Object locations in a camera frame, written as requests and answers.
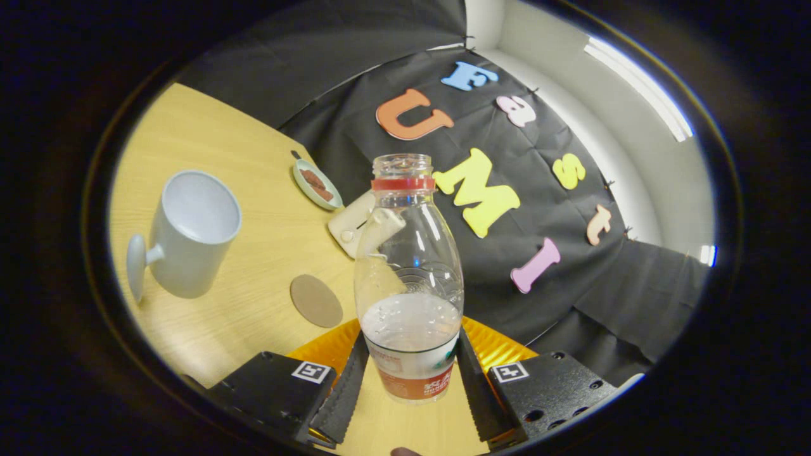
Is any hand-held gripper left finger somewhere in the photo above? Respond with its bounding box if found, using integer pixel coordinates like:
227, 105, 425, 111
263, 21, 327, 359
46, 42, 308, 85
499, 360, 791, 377
203, 319, 371, 450

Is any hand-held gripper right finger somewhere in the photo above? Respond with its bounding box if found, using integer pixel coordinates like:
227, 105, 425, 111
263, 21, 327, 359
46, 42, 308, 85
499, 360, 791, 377
455, 317, 620, 452

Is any clear plastic juice bottle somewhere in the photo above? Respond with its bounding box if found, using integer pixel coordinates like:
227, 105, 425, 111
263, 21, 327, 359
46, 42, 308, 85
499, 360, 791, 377
354, 153, 465, 405

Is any round brown coaster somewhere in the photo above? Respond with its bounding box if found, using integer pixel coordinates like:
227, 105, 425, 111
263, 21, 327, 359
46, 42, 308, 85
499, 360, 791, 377
290, 274, 344, 329

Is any pale grey cup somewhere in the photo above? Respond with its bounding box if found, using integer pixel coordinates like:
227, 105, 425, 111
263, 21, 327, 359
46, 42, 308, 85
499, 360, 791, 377
125, 170, 243, 305

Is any cream toaster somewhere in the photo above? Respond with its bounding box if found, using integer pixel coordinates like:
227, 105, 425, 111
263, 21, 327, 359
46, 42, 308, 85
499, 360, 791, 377
328, 190, 378, 259

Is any pale green plate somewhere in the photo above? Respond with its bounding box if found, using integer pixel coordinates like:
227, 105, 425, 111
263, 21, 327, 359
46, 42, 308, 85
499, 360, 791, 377
293, 158, 345, 212

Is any wooden table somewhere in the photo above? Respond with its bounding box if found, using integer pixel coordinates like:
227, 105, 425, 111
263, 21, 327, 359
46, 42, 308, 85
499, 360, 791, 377
109, 82, 492, 456

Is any large ceiling light panel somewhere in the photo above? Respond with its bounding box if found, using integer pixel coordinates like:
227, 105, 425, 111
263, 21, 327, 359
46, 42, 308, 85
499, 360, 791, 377
583, 36, 694, 143

